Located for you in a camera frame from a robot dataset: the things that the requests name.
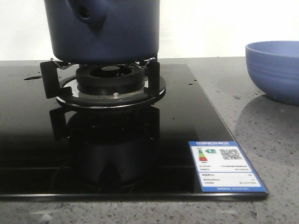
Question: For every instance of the light blue ribbed bowl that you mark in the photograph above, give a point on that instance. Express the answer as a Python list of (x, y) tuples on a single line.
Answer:
[(273, 66)]

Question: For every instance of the black metal pot support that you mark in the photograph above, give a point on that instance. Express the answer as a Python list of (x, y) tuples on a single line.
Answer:
[(67, 93)]

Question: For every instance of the dark blue cooking pot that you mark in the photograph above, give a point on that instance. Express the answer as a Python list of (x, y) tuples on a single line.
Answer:
[(103, 31)]

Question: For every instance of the black round gas burner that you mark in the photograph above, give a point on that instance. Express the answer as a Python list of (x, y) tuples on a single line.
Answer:
[(106, 80)]

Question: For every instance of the blue white energy label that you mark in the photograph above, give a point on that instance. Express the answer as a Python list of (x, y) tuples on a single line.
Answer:
[(221, 166)]

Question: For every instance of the black glass gas stove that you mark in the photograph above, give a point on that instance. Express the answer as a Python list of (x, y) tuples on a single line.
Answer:
[(50, 153)]

